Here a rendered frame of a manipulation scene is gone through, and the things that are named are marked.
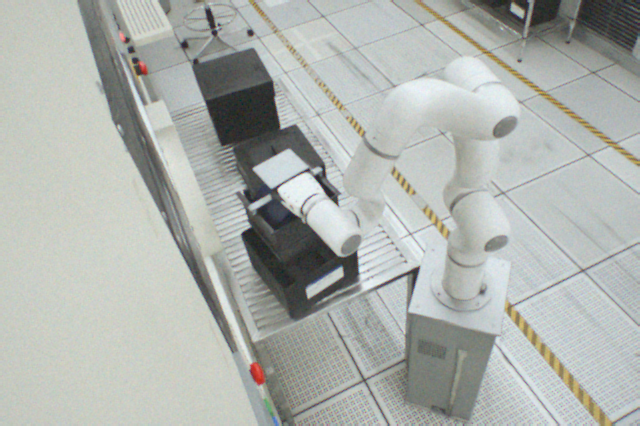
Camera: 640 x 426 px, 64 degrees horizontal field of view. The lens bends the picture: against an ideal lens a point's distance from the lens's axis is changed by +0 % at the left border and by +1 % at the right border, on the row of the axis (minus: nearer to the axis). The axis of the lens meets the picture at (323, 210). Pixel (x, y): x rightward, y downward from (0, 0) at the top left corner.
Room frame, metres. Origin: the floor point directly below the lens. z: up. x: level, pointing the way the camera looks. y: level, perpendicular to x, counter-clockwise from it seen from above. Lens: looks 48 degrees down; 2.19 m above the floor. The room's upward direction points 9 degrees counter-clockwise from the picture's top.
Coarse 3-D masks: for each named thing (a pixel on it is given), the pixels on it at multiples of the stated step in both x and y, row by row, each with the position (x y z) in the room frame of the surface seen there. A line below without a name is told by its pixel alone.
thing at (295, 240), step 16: (272, 160) 1.06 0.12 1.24; (288, 160) 1.05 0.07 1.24; (304, 160) 1.15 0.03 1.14; (272, 176) 1.00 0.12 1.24; (288, 176) 0.99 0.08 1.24; (320, 176) 1.07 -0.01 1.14; (240, 192) 1.06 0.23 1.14; (336, 192) 1.00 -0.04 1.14; (256, 208) 0.97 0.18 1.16; (256, 224) 1.00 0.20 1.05; (288, 224) 0.91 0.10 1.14; (304, 224) 0.93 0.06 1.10; (272, 240) 0.91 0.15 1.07; (288, 240) 0.90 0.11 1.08; (304, 240) 0.93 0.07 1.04; (320, 240) 0.95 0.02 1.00; (288, 256) 0.90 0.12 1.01; (304, 256) 0.92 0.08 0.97
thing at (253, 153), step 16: (288, 128) 1.66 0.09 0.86; (256, 144) 1.59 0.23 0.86; (272, 144) 1.54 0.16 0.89; (288, 144) 1.56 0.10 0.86; (304, 144) 1.55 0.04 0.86; (240, 160) 1.51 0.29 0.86; (256, 160) 1.49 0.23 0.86; (320, 160) 1.44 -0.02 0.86; (256, 176) 1.41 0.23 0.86; (256, 192) 1.33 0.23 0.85
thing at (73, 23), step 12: (60, 0) 0.40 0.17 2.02; (72, 0) 0.51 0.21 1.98; (60, 12) 0.35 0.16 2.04; (72, 12) 0.46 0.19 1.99; (72, 24) 0.41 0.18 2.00; (108, 24) 1.14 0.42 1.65; (72, 36) 0.36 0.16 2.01; (84, 36) 0.45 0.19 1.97; (84, 48) 0.40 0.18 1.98; (84, 60) 0.37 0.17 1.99; (120, 60) 0.90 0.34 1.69; (96, 72) 0.39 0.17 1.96; (96, 84) 0.35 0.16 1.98; (108, 108) 0.35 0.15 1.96; (168, 180) 0.64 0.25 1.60; (180, 216) 0.54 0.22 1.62; (192, 240) 0.54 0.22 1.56; (192, 252) 0.44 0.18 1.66; (204, 276) 0.43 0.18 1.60; (216, 300) 0.46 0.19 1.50; (264, 396) 0.51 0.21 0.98
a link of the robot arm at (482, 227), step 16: (480, 192) 0.88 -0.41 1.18; (464, 208) 0.85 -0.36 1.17; (480, 208) 0.83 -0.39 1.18; (496, 208) 0.82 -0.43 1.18; (464, 224) 0.81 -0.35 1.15; (480, 224) 0.78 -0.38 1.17; (496, 224) 0.77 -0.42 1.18; (448, 240) 0.88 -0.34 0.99; (464, 240) 0.79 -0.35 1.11; (480, 240) 0.76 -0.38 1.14; (496, 240) 0.75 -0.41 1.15; (464, 256) 0.82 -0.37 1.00; (480, 256) 0.81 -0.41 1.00
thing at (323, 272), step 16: (256, 240) 1.10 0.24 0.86; (256, 256) 0.98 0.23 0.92; (272, 256) 1.08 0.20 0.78; (320, 256) 1.04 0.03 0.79; (336, 256) 0.93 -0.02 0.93; (352, 256) 0.96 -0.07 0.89; (272, 272) 1.02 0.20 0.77; (288, 272) 1.01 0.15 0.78; (304, 272) 1.00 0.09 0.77; (320, 272) 0.90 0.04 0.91; (336, 272) 0.92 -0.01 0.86; (352, 272) 0.95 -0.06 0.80; (272, 288) 0.93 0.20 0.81; (288, 288) 0.85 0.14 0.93; (304, 288) 0.87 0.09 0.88; (320, 288) 0.89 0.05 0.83; (336, 288) 0.92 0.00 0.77; (288, 304) 0.84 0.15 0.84; (304, 304) 0.86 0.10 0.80
